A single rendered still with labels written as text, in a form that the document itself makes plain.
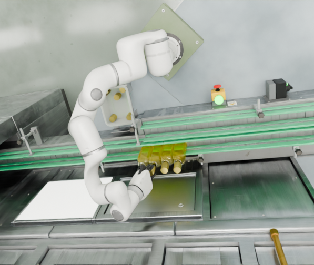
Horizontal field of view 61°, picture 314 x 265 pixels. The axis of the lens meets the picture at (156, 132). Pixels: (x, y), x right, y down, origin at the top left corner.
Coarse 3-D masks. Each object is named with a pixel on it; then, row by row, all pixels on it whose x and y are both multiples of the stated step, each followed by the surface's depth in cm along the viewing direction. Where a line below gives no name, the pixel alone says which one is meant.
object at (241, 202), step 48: (0, 192) 159; (240, 192) 122; (288, 192) 115; (0, 240) 120; (48, 240) 114; (96, 240) 109; (144, 240) 104; (192, 240) 100; (240, 240) 96; (288, 240) 92
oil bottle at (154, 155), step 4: (152, 148) 136; (156, 148) 135; (160, 148) 135; (152, 152) 132; (156, 152) 131; (160, 152) 131; (152, 156) 129; (156, 156) 128; (152, 160) 127; (156, 160) 126; (160, 160) 129; (160, 164) 129
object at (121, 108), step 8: (112, 88) 141; (112, 96) 150; (128, 96) 141; (104, 104) 148; (112, 104) 152; (120, 104) 152; (128, 104) 151; (104, 112) 148; (112, 112) 155; (120, 112) 154; (128, 112) 153; (120, 120) 152; (128, 120) 150
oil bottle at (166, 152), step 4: (168, 144) 136; (172, 144) 136; (164, 148) 133; (168, 148) 132; (172, 148) 132; (164, 152) 129; (168, 152) 128; (172, 152) 129; (160, 156) 127; (164, 156) 126; (168, 156) 125; (168, 160) 125; (172, 160) 127; (172, 164) 128
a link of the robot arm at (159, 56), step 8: (144, 48) 102; (152, 48) 98; (160, 48) 98; (168, 48) 101; (152, 56) 100; (160, 56) 99; (168, 56) 101; (152, 64) 101; (160, 64) 101; (168, 64) 102; (152, 72) 104; (160, 72) 102; (168, 72) 104
